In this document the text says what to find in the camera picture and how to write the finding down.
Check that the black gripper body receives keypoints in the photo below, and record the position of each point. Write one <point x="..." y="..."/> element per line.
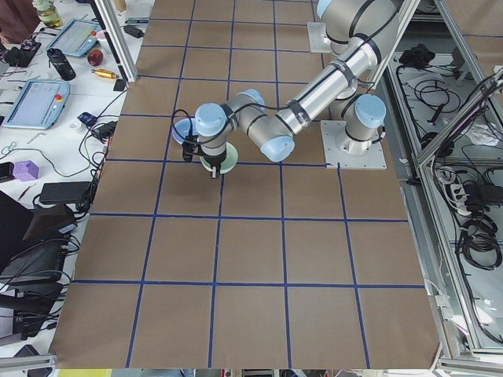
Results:
<point x="212" y="162"/>

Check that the green bowl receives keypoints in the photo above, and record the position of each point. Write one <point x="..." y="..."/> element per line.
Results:
<point x="231" y="159"/>

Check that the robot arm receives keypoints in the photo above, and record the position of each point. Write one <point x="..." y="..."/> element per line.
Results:
<point x="361" y="34"/>

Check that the blue bowl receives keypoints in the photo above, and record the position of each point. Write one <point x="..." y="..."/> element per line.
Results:
<point x="183" y="128"/>

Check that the gold metal cylinder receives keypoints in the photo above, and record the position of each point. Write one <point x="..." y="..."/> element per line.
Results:
<point x="105" y="74"/>

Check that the black laptop charger brick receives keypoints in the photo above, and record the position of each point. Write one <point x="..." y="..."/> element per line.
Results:
<point x="63" y="192"/>

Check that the red apple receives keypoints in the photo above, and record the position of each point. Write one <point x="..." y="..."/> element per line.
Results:
<point x="95" y="57"/>

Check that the black water bottle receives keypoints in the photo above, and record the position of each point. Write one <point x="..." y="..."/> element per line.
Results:
<point x="60" y="62"/>

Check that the lower teach pendant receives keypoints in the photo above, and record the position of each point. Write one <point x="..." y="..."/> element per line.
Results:
<point x="38" y="105"/>

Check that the teach pendant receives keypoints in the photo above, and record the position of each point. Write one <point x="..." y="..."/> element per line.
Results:
<point x="38" y="105"/>
<point x="76" y="38"/>

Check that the upper teach pendant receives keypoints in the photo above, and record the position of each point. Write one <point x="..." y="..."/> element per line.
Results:
<point x="76" y="38"/>

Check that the purple box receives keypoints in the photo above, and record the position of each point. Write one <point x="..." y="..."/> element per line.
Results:
<point x="26" y="171"/>

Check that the green drink bottle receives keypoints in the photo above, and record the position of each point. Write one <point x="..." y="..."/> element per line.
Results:
<point x="47" y="13"/>

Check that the black cloth bundle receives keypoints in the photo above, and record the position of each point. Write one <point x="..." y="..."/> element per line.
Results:
<point x="418" y="57"/>

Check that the white power strip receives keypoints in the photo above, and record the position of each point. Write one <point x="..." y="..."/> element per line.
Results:
<point x="458" y="198"/>

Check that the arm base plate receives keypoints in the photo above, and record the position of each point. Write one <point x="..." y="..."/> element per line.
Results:
<point x="318" y="39"/>
<point x="345" y="153"/>

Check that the aluminium frame post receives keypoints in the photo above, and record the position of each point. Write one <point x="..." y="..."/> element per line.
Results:
<point x="106" y="16"/>

